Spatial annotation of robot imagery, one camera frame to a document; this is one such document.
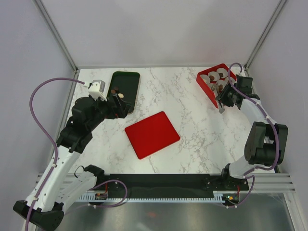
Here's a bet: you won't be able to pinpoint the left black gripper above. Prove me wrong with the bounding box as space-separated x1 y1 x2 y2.
88 93 131 131

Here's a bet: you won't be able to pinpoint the metal tongs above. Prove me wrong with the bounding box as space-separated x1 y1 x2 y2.
211 84 225 114

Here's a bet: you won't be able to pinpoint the dark green tray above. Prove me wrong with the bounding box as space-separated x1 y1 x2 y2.
107 71 140 114

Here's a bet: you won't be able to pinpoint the red box lid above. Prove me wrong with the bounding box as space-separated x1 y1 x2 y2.
125 111 180 160

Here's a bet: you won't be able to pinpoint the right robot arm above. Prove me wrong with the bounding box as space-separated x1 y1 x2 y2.
211 76 288 190

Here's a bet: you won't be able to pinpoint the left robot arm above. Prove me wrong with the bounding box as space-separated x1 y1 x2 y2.
13 91 131 231

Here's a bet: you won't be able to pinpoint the red chocolate box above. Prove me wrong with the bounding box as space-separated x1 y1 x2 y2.
196 64 229 108

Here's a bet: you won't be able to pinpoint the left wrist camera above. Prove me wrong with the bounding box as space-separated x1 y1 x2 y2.
88 80 107 101

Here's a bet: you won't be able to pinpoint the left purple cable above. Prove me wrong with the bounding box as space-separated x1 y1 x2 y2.
25 77 90 231

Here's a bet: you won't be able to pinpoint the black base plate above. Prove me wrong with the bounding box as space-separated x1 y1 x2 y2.
104 174 249 198

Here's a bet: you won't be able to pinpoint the white cable duct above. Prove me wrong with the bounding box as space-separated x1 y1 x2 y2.
76 191 244 203

